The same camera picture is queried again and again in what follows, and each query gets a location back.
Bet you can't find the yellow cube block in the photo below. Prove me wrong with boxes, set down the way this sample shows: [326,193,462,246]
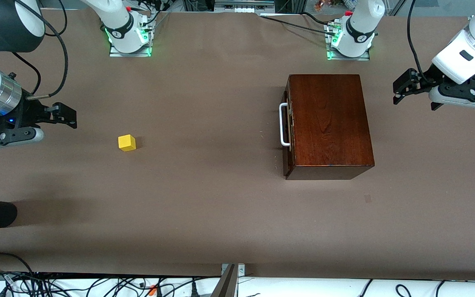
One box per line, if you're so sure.
[118,134,136,152]

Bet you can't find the wooden drawer with white handle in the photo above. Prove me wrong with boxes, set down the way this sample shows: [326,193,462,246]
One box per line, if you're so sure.
[279,80,295,176]

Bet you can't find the dark brown wooden box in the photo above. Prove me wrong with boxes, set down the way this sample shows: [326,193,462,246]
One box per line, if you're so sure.
[286,74,375,181]

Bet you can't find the white power strip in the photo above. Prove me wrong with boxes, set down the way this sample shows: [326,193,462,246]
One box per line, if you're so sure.
[214,0,275,13]

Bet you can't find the white ledge board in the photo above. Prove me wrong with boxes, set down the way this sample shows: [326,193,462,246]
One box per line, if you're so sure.
[0,276,475,297]

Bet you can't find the grey metal beam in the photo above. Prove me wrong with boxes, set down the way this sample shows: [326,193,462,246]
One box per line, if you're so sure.
[212,265,238,297]

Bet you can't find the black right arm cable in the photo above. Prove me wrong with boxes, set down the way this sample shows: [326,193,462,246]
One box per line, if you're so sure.
[13,0,69,100]

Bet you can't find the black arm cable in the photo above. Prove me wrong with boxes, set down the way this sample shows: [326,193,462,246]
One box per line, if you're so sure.
[406,0,432,83]
[13,0,69,100]

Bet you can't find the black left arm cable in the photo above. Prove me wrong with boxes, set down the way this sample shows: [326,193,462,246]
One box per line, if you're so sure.
[406,0,432,83]

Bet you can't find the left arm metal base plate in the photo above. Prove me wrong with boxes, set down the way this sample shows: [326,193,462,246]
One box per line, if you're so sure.
[325,21,371,61]

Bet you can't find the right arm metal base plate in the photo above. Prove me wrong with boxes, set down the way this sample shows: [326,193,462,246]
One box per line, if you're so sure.
[109,10,153,57]

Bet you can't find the long black table cable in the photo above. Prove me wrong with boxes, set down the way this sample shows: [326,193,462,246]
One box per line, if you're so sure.
[260,13,337,36]

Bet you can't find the tangled black cable bundle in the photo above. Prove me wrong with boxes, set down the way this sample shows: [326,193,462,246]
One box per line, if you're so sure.
[0,252,263,297]

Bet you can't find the silver corner bracket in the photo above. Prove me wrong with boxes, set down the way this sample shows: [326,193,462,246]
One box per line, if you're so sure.
[221,263,245,276]

